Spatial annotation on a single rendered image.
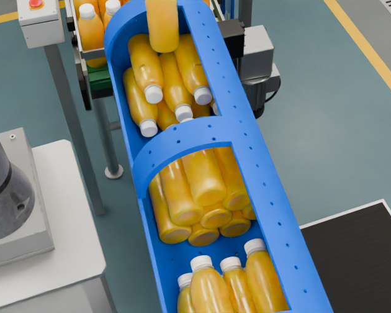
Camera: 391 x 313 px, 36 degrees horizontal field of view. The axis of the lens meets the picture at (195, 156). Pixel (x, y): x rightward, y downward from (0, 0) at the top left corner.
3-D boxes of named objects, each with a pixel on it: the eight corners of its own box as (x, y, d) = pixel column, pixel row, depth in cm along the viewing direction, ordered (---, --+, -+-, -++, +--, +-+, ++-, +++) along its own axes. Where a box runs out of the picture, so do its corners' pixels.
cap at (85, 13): (90, 6, 160) (89, 1, 159) (97, 14, 158) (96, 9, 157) (77, 12, 159) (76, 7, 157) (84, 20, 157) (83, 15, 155)
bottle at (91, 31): (102, 49, 175) (92, 1, 161) (113, 62, 172) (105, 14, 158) (81, 59, 173) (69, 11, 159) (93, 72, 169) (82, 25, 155)
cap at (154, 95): (164, 93, 139) (166, 99, 137) (149, 100, 139) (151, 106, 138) (156, 83, 136) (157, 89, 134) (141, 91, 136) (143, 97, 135)
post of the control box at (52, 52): (95, 215, 246) (36, 28, 166) (94, 207, 249) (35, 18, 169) (105, 213, 247) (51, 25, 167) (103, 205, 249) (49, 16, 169)
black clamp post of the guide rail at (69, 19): (71, 44, 177) (66, 23, 170) (70, 38, 178) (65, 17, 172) (79, 43, 177) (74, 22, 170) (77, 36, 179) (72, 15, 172)
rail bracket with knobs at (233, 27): (213, 66, 169) (213, 39, 161) (207, 49, 174) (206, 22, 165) (247, 60, 171) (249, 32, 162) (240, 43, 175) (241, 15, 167)
